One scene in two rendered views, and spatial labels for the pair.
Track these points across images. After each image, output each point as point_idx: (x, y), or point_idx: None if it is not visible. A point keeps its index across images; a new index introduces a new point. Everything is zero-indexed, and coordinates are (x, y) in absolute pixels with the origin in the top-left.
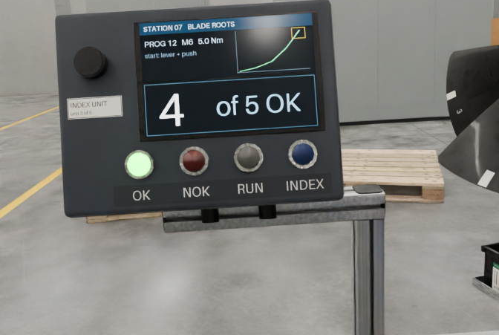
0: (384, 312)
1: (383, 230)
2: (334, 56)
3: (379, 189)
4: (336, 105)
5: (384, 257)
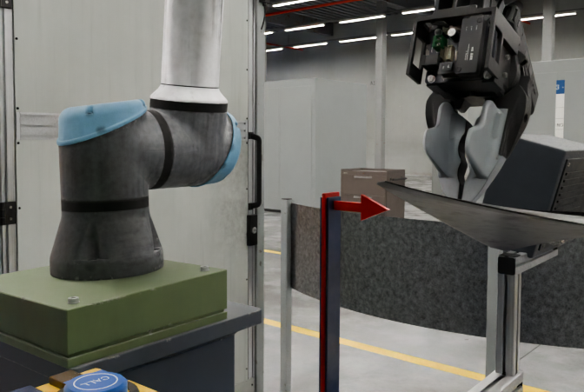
0: (496, 340)
1: (497, 281)
2: None
3: (502, 255)
4: (486, 189)
5: (497, 300)
